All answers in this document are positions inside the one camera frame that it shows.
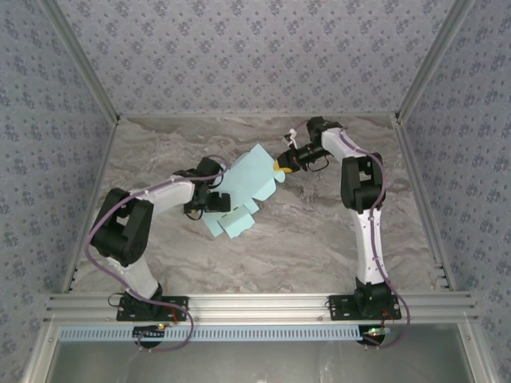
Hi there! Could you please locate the light blue paper box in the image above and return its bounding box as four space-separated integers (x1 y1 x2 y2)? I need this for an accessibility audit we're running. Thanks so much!
201 144 287 240

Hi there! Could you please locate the steel sheet panel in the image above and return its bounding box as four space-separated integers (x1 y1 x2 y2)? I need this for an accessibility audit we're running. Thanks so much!
51 338 472 383

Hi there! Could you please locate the aluminium mounting rail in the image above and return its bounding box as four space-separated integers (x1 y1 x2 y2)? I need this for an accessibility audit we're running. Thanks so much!
43 293 478 322

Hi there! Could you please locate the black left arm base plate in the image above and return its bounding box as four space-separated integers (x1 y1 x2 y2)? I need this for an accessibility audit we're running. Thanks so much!
116 294 189 322

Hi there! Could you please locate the aluminium side rail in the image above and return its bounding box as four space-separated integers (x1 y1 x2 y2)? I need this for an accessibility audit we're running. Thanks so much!
393 113 456 290
59 113 123 294

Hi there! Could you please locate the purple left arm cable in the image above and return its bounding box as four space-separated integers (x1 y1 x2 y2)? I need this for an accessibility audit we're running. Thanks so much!
86 154 228 354

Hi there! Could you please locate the light blue slotted cable duct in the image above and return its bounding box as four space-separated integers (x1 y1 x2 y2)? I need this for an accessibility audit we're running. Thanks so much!
58 323 362 342

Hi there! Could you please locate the black bracket with LED board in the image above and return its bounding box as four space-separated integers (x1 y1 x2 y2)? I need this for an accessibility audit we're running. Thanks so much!
133 323 167 345
356 325 390 347

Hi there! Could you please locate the aluminium frame post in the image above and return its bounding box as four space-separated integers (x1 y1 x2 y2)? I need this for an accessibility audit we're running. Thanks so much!
38 0 121 123
394 0 478 120

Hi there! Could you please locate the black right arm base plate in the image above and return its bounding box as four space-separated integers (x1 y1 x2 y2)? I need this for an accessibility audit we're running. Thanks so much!
327 294 402 322

